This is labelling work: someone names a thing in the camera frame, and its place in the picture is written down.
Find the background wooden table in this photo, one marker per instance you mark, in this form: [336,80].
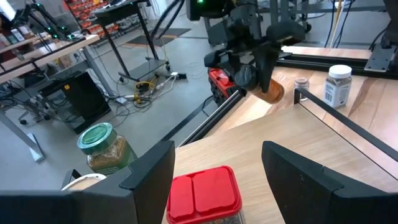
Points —
[62,46]

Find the black computer case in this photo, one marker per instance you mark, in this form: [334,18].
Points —
[77,102]

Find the red paprika spice tin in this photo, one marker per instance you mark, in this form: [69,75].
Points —
[202,193]

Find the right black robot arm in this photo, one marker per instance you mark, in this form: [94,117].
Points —
[208,9]

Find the small glass spice jar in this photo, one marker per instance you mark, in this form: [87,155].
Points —
[301,85]

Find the orange spice bottle black cap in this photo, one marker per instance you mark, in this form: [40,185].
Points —
[275,91]

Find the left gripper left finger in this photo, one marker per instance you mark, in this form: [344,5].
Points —
[93,208]

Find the wooden shelf riser black frame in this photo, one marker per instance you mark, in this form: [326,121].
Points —
[280,133]

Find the black table frame rail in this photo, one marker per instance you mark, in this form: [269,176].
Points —
[326,63]
[211,119]

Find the red tool case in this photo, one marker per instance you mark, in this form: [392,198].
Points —
[219,81]

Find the black background robot arm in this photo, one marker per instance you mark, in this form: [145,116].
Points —
[53,29]

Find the tall spice jar white lid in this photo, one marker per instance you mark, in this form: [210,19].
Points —
[337,90]

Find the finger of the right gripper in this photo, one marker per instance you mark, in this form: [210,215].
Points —
[220,59]
[266,65]

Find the grey metal mounting plate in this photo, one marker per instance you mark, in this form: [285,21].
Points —
[377,59]

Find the black rolling stand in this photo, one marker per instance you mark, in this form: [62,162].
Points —
[146,67]

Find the spice jar tan lid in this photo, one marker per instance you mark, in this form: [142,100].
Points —
[84,180]

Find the green oregano jar green lid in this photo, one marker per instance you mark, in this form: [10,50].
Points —
[102,146]

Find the red parts bin rack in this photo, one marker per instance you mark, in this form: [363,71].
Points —
[84,14]

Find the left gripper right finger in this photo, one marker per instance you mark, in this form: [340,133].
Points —
[311,199]

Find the small wooden spice shelf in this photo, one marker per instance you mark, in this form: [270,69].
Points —
[18,43]

